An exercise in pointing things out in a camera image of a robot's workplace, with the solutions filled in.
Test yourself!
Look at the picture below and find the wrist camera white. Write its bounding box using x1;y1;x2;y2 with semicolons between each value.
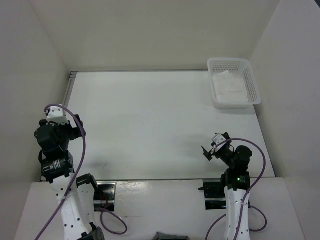
46;106;69;125
211;133;226;152

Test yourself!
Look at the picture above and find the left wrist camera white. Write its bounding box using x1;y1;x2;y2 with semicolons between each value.
46;106;69;125

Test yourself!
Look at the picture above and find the white pleated skirt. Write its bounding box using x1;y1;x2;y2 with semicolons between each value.
212;71;248;103

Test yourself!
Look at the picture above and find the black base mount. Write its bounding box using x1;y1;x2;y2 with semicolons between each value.
93;181;117;212
198;179;227;211

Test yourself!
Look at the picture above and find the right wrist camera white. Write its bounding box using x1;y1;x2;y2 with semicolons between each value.
211;133;226;152

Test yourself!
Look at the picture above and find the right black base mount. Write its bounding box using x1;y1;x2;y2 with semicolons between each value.
198;179;227;211

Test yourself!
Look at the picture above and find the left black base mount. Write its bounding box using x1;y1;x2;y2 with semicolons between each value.
93;181;117;212

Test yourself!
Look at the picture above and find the dark object bottom edge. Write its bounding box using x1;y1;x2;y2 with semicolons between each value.
152;232;190;240

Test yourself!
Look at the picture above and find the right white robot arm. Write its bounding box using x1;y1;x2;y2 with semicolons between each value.
203;132;253;240

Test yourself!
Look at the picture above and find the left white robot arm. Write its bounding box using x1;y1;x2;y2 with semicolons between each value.
34;113;105;240

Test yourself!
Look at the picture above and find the white perforated plastic basket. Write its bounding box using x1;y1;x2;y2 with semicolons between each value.
207;57;262;109

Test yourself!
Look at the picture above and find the aluminium table rail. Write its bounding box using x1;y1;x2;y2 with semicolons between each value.
62;71;78;107

